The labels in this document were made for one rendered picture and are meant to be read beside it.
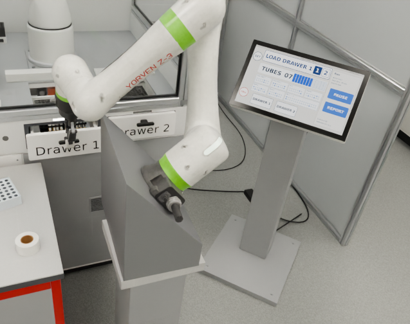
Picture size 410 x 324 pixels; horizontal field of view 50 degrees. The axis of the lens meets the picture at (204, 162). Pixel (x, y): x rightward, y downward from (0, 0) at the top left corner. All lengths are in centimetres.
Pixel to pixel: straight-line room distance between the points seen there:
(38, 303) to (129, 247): 40
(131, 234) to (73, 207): 84
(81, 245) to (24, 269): 82
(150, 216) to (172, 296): 47
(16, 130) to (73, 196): 42
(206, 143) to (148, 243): 33
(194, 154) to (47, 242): 57
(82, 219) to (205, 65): 103
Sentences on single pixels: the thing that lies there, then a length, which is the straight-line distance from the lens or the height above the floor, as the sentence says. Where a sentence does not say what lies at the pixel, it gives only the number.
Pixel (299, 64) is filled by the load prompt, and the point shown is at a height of 116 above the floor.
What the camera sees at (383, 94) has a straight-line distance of 244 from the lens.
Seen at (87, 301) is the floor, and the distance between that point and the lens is 230.
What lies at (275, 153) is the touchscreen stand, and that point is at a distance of 210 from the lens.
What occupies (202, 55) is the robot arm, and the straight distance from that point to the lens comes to 142.
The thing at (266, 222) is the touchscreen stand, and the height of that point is 30.
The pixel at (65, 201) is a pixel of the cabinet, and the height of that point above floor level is 52.
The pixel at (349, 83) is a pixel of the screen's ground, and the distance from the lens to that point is 193.
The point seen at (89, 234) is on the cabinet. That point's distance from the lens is 220.
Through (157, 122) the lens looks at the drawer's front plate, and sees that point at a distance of 187.
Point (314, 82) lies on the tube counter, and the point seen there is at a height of 111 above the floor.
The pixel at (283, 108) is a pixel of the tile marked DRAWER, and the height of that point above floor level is 100.
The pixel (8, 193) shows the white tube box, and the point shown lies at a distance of 168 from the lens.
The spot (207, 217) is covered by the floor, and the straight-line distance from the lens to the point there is 274.
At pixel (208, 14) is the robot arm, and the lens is 125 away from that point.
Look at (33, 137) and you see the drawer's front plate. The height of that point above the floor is 92.
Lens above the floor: 185
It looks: 35 degrees down
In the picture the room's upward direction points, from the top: 9 degrees clockwise
